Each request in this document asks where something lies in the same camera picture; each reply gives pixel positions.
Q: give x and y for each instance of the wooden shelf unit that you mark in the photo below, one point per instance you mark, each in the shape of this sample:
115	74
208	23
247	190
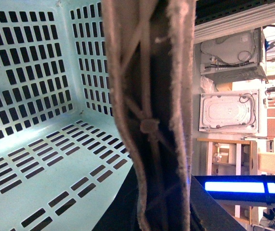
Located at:
230	157

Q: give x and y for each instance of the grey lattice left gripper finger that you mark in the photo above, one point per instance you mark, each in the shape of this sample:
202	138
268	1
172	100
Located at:
149	46

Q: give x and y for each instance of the black bar blue light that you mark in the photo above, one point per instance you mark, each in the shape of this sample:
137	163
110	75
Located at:
254	190

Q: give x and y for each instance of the lower white washing machine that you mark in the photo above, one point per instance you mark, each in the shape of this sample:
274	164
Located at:
230	112

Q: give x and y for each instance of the light blue plastic basket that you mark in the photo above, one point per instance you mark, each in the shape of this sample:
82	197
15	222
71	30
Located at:
62	161

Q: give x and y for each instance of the white washing machine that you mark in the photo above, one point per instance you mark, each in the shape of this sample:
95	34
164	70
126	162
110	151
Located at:
230	112
232	58

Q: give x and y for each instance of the upper white washing machine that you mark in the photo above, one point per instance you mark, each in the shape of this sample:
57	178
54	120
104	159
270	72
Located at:
232	58

